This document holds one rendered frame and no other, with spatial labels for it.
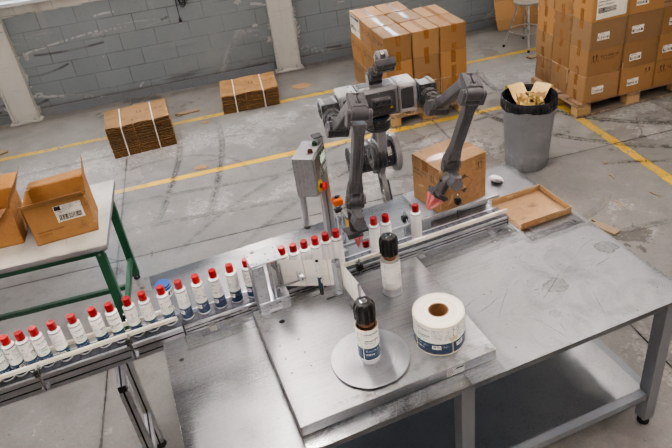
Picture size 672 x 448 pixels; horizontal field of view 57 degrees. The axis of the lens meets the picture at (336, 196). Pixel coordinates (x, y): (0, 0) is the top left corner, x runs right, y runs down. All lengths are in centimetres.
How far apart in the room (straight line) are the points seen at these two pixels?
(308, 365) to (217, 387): 37
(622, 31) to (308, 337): 441
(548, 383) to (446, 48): 367
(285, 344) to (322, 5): 590
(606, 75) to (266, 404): 467
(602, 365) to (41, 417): 304
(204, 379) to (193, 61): 576
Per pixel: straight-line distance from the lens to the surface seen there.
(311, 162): 262
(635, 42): 633
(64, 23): 793
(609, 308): 284
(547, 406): 323
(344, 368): 247
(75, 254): 380
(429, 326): 240
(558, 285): 291
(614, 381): 340
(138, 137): 657
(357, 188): 266
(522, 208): 338
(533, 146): 523
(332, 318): 269
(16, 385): 295
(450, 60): 617
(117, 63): 799
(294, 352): 258
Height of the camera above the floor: 269
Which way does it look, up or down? 31 degrees down
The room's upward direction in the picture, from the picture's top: 8 degrees counter-clockwise
